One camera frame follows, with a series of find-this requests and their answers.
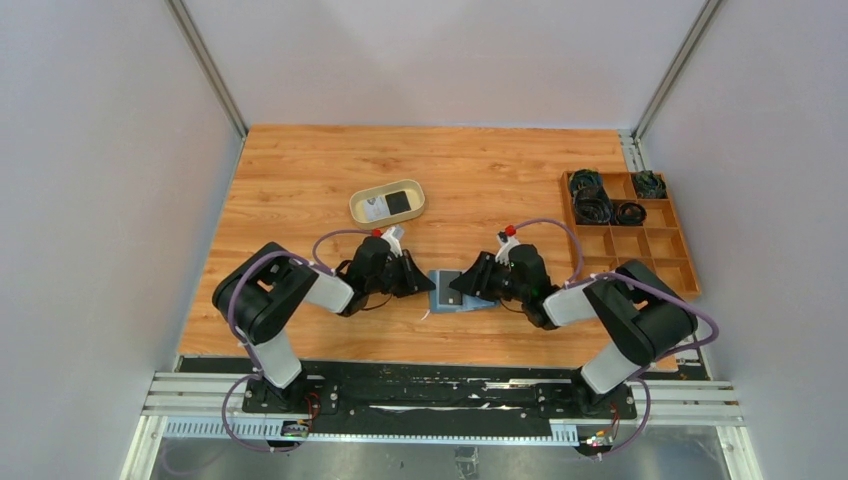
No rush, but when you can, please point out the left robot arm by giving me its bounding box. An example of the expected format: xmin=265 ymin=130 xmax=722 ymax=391
xmin=212 ymin=234 xmax=436 ymax=413

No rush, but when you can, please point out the white card in tray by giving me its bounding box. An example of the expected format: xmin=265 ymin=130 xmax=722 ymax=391
xmin=362 ymin=196 xmax=391 ymax=222

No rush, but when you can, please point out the large black cable coil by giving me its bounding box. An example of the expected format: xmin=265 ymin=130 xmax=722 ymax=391
xmin=572 ymin=187 xmax=615 ymax=227

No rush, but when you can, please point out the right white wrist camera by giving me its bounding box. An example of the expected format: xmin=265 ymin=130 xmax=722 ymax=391
xmin=495 ymin=231 xmax=521 ymax=264

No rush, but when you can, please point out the small black cable coil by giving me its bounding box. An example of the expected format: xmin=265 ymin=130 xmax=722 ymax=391
xmin=613 ymin=200 xmax=648 ymax=227

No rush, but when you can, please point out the beige oval tray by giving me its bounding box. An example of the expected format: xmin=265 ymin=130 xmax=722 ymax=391
xmin=349 ymin=179 xmax=427 ymax=230

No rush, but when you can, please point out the black card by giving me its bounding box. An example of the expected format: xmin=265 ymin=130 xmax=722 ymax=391
xmin=437 ymin=270 xmax=463 ymax=309

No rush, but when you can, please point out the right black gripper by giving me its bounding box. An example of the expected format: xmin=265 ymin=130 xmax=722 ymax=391
xmin=449 ymin=251 xmax=529 ymax=303

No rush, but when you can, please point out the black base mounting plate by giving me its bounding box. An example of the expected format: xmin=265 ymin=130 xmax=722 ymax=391
xmin=240 ymin=361 xmax=637 ymax=438

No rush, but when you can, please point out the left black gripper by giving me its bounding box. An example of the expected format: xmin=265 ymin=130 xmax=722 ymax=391
xmin=367 ymin=250 xmax=436 ymax=299

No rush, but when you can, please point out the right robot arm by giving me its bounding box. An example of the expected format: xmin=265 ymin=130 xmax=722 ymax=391
xmin=449 ymin=244 xmax=698 ymax=418

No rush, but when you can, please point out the green black cable coil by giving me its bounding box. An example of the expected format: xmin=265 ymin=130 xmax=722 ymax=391
xmin=630 ymin=170 xmax=668 ymax=200

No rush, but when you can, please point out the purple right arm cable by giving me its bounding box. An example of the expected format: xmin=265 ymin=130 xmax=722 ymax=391
xmin=504 ymin=218 xmax=721 ymax=458

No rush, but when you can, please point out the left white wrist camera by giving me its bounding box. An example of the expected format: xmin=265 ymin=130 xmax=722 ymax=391
xmin=381 ymin=225 xmax=405 ymax=257

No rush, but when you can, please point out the wooden compartment organizer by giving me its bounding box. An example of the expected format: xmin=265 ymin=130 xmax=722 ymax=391
xmin=560 ymin=168 xmax=701 ymax=300

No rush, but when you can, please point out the aluminium frame rail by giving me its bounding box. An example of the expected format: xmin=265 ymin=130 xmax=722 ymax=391
xmin=121 ymin=356 xmax=763 ymax=479

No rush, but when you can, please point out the blue card holder wallet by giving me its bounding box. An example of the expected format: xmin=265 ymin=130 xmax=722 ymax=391
xmin=428 ymin=269 xmax=499 ymax=314

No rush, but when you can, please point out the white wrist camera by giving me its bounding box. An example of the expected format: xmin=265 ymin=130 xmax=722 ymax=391
xmin=495 ymin=231 xmax=521 ymax=264
xmin=381 ymin=225 xmax=405 ymax=257

